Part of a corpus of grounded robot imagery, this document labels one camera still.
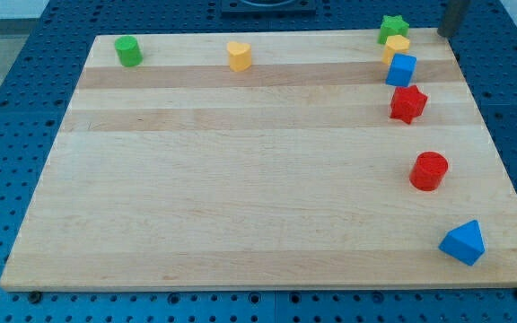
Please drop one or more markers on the green cylinder block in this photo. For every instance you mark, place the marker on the green cylinder block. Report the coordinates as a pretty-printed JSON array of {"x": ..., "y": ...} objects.
[{"x": 128, "y": 51}]

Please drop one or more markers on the red cylinder block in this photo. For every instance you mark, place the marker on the red cylinder block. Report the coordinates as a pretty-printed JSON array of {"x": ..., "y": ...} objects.
[{"x": 428, "y": 171}]

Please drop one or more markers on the yellow heart block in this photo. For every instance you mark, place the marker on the yellow heart block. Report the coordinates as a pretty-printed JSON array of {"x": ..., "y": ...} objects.
[{"x": 239, "y": 55}]

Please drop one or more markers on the green star block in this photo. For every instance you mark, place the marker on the green star block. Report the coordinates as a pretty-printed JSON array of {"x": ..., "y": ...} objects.
[{"x": 392, "y": 25}]

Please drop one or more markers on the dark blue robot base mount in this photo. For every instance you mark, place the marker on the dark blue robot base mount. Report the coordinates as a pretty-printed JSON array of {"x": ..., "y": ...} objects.
[{"x": 232, "y": 7}]

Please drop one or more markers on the red star block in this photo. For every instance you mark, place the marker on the red star block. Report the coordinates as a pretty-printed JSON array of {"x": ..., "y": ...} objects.
[{"x": 407, "y": 103}]

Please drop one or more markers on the wooden board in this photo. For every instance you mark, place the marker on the wooden board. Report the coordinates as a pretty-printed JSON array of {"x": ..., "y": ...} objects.
[{"x": 183, "y": 175}]

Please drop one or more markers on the blue triangle block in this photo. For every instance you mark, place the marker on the blue triangle block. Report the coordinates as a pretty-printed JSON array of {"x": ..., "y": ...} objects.
[{"x": 464, "y": 243}]

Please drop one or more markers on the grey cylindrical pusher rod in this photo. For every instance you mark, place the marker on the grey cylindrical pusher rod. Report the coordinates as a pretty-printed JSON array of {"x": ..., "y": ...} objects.
[{"x": 453, "y": 16}]

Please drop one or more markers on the yellow hexagon block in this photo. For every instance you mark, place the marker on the yellow hexagon block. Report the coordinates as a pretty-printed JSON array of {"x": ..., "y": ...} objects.
[{"x": 395, "y": 44}]

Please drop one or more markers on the blue cube block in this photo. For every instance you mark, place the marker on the blue cube block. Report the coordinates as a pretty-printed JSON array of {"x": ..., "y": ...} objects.
[{"x": 402, "y": 68}]

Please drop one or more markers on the black screw front left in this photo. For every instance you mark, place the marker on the black screw front left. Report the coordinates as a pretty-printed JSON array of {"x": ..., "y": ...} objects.
[{"x": 34, "y": 297}]

